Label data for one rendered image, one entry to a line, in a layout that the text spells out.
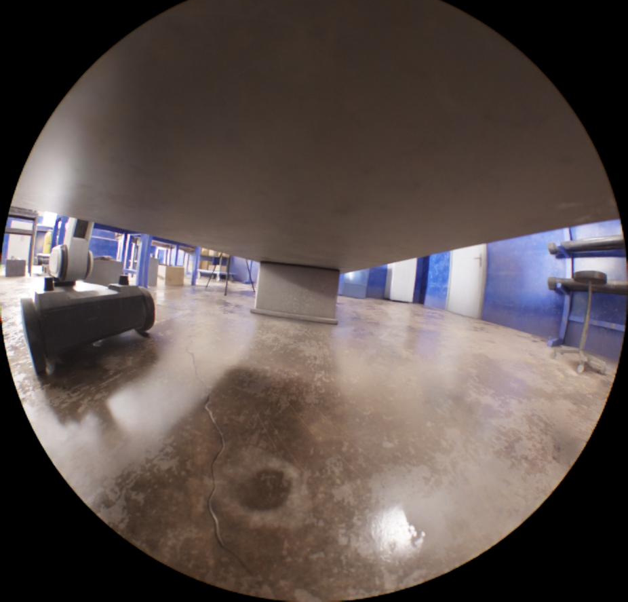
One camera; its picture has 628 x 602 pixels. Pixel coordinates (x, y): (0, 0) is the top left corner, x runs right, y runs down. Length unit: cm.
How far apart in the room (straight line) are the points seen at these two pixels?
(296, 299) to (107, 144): 135
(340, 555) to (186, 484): 23
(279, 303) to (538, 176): 142
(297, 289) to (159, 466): 129
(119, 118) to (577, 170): 27
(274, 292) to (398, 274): 369
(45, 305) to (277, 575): 69
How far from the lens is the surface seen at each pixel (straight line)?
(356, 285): 418
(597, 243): 256
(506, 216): 23
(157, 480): 38
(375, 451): 43
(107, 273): 225
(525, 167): 15
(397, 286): 470
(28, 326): 66
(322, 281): 137
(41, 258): 400
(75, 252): 93
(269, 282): 142
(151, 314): 88
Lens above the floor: 31
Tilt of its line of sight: 3 degrees down
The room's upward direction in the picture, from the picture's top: 7 degrees clockwise
